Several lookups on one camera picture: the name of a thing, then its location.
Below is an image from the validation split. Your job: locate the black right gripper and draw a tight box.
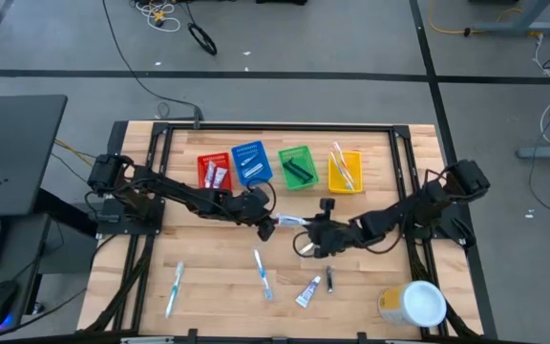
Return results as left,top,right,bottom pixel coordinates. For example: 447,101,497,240
303,217,355,261

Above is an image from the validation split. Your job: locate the red white toothpaste tube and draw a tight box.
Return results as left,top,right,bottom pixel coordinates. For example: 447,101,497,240
276,213,312,227

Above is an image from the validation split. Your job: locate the white blue toothpaste tube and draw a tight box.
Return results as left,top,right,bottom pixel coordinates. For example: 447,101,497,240
294,275,323,309

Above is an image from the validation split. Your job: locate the small white toothpaste tube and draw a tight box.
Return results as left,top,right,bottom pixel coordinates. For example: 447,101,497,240
203,160,217,189

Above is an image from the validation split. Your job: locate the blue white toothbrush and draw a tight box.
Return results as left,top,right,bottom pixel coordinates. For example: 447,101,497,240
328,150,356,191

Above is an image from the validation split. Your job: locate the green white toothbrush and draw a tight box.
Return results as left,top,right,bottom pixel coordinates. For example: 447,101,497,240
164,260,185,320

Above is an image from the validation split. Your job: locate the blue plastic basket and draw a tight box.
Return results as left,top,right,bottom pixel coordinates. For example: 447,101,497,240
230,140,274,187

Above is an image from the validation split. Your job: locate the red plastic basket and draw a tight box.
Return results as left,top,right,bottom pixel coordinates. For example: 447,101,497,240
196,152,234,192

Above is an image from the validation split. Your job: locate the green plastic basket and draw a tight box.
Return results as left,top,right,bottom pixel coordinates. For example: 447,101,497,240
277,144,321,191

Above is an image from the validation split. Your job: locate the yellow plastic basket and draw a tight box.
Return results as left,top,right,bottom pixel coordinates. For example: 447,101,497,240
328,150,364,195

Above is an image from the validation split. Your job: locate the yellow canister with white lid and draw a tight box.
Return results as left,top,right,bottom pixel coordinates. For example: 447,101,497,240
376,280,448,329

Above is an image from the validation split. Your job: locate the black table corner plate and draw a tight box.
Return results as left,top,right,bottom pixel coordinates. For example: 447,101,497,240
106,120,129,157

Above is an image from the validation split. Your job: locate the dark grey desk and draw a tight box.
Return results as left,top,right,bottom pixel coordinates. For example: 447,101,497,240
0,212,54,335

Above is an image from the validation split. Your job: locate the black desk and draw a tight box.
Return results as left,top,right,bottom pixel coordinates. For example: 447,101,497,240
0,94,69,219

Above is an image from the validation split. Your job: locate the grey desk foot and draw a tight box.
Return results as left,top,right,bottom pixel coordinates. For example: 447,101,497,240
517,145,550,161

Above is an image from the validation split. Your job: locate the grey desk leg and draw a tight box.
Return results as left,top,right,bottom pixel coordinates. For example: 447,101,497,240
473,0,550,37

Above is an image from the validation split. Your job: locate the black aluminium table frame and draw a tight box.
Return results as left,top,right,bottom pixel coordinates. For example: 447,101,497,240
83,121,476,343

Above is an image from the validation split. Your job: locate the black floor cable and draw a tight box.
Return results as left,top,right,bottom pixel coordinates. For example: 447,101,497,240
100,0,204,130

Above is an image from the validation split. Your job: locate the black cable loop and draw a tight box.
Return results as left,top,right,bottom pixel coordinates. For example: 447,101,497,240
187,22,219,56

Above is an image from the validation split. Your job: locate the white cable coil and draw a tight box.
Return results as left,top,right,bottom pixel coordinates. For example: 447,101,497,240
134,0,181,33

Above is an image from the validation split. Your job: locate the yellow floor cable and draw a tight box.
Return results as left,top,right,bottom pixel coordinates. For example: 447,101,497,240
427,0,543,37

